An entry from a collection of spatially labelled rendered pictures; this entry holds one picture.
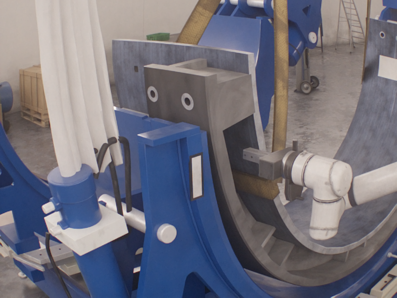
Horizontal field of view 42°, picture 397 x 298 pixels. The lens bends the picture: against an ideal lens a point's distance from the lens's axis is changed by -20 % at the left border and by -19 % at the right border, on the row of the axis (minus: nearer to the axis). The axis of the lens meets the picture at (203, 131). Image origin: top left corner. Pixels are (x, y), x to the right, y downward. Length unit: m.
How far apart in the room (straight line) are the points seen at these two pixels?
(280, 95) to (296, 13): 3.16
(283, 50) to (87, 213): 0.87
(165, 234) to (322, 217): 0.47
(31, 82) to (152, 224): 8.64
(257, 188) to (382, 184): 0.59
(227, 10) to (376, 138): 2.16
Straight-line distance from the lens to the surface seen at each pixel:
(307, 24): 5.27
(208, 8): 2.33
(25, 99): 10.61
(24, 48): 11.26
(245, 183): 2.02
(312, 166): 1.50
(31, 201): 3.63
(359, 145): 3.57
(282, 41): 2.04
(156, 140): 1.59
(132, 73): 2.21
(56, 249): 3.72
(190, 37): 2.34
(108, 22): 12.37
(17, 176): 3.53
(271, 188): 1.97
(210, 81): 1.68
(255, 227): 2.24
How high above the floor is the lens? 2.58
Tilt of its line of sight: 16 degrees down
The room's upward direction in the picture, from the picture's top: 1 degrees counter-clockwise
